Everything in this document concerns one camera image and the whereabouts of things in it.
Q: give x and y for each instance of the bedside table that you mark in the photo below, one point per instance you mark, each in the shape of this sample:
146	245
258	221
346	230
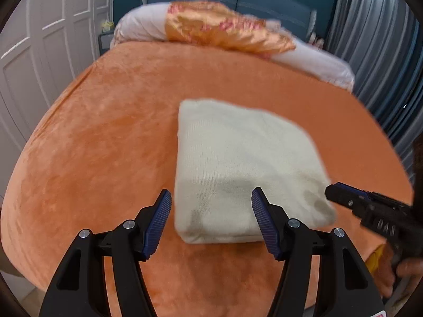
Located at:
105	43

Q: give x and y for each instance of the yellow cloth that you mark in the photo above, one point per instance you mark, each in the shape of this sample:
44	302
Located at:
376	258

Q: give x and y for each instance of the cream knitted sweater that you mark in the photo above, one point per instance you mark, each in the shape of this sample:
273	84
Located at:
238	158

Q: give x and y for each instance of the grey curtain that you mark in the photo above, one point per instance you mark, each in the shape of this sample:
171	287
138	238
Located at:
370	39

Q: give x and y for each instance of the blue padded headboard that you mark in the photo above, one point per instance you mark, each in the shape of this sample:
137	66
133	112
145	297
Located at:
271	0

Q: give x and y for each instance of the person's right hand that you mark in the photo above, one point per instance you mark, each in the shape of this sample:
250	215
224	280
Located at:
408	268

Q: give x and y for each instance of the tissue box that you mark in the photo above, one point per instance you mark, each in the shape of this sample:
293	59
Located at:
107	26

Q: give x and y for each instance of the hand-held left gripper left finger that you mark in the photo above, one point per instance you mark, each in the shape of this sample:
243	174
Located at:
158	224

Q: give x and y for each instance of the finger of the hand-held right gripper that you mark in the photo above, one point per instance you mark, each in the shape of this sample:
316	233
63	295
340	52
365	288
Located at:
343	193

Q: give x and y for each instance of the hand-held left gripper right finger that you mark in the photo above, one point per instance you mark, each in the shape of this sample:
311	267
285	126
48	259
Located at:
264	221

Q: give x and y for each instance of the long pillow with floral cover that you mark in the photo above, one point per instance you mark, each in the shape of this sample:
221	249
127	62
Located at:
214	26

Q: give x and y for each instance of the orange plush bed blanket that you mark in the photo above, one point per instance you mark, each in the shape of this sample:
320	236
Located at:
99	145

